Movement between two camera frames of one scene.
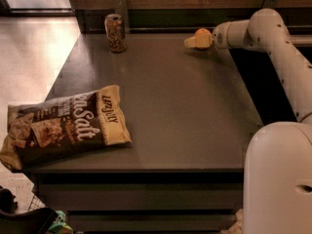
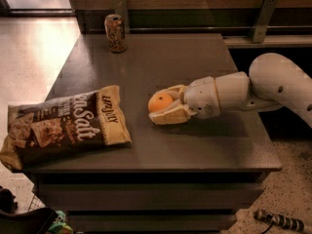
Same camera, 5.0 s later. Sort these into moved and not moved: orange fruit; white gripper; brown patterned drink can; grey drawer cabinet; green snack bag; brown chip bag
Moved: white gripper; orange fruit
Not moved: brown chip bag; green snack bag; brown patterned drink can; grey drawer cabinet
